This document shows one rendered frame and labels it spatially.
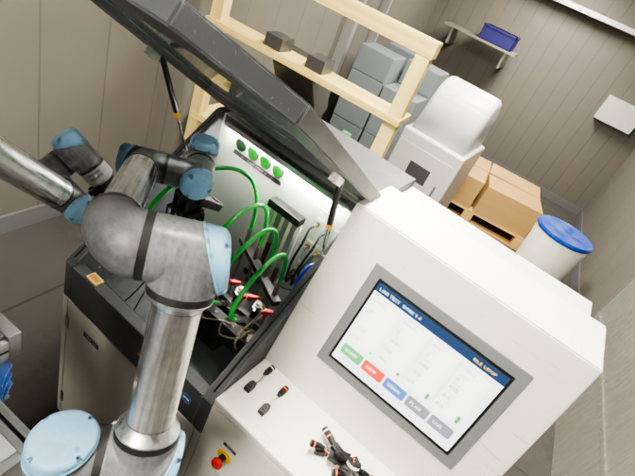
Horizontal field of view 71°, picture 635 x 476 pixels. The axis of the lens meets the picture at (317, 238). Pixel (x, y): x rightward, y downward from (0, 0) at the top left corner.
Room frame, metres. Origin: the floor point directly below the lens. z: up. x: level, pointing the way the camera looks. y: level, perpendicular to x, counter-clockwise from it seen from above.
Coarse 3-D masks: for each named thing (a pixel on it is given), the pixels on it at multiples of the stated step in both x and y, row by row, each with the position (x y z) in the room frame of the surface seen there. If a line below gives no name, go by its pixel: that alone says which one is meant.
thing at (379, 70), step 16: (368, 48) 5.11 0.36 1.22; (384, 48) 5.36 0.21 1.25; (400, 48) 5.90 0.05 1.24; (352, 64) 5.14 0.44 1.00; (368, 64) 5.09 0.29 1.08; (384, 64) 5.05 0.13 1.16; (400, 64) 5.29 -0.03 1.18; (352, 80) 5.12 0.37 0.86; (368, 80) 5.07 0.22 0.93; (384, 80) 5.03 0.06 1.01; (400, 80) 5.42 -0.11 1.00; (432, 80) 5.31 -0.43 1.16; (384, 96) 5.00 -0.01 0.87; (416, 96) 5.15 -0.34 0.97; (336, 112) 5.13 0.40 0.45; (352, 112) 5.08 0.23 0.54; (368, 112) 5.03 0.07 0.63; (416, 112) 5.10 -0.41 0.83; (352, 128) 5.06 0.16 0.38; (368, 128) 5.01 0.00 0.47; (400, 128) 4.90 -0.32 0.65; (368, 144) 4.98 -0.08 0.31
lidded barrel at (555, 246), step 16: (544, 224) 4.03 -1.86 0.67; (560, 224) 4.21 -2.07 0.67; (528, 240) 4.04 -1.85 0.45; (544, 240) 3.91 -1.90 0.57; (560, 240) 3.84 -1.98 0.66; (576, 240) 3.99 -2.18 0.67; (528, 256) 3.94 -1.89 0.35; (544, 256) 3.86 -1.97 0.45; (560, 256) 3.82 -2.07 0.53; (576, 256) 3.84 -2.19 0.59; (560, 272) 3.85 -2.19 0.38
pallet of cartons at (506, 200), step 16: (480, 160) 5.61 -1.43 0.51; (480, 176) 5.03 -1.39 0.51; (496, 176) 5.30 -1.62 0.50; (512, 176) 5.56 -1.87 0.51; (464, 192) 4.88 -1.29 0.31; (480, 192) 5.08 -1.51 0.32; (496, 192) 4.81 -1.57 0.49; (512, 192) 4.99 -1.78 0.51; (528, 192) 5.24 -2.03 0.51; (448, 208) 4.95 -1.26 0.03; (464, 208) 4.85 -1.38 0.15; (480, 208) 4.82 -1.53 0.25; (496, 208) 4.80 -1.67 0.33; (512, 208) 4.78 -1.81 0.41; (528, 208) 4.76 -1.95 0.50; (496, 224) 4.78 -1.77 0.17; (512, 224) 4.77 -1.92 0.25; (528, 224) 4.75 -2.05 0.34; (512, 240) 4.74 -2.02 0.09
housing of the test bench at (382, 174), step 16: (336, 128) 1.69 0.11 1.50; (352, 144) 1.61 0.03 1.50; (368, 160) 1.53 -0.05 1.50; (384, 160) 1.60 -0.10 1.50; (368, 176) 1.40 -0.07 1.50; (384, 176) 1.46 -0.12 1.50; (400, 176) 1.52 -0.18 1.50; (416, 192) 1.52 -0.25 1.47; (432, 208) 1.45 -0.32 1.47; (464, 224) 1.44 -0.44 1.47; (480, 240) 1.38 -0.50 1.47; (512, 256) 1.37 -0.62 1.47; (528, 272) 1.31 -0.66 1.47; (544, 272) 1.36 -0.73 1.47; (560, 288) 1.30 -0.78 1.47; (576, 304) 1.24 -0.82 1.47
